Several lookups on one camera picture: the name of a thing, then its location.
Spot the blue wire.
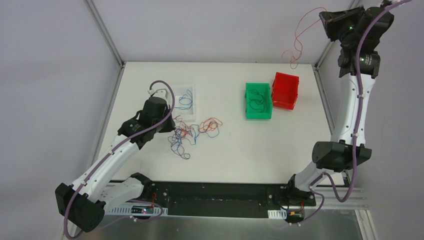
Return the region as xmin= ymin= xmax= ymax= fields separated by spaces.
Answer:
xmin=174 ymin=88 xmax=194 ymax=111

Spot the coloured wire bundle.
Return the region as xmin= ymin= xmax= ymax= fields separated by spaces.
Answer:
xmin=167 ymin=115 xmax=223 ymax=161

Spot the orange wire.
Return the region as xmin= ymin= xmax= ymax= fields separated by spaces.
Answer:
xmin=281 ymin=6 xmax=329 ymax=70

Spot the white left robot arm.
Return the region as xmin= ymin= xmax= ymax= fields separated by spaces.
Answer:
xmin=54 ymin=94 xmax=175 ymax=240

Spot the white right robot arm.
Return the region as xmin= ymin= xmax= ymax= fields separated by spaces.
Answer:
xmin=283 ymin=0 xmax=402 ymax=205

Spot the clear plastic bin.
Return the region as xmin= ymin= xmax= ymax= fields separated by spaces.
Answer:
xmin=171 ymin=84 xmax=197 ymax=122

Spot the red plastic bin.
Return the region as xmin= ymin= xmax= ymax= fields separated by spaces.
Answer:
xmin=271 ymin=72 xmax=300 ymax=110

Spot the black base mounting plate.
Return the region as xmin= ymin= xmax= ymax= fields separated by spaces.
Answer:
xmin=134 ymin=174 xmax=317 ymax=219

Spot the green plastic bin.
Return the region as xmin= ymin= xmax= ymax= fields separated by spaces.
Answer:
xmin=244 ymin=82 xmax=273 ymax=120

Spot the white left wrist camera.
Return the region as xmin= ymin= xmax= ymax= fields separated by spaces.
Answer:
xmin=147 ymin=88 xmax=170 ymax=101

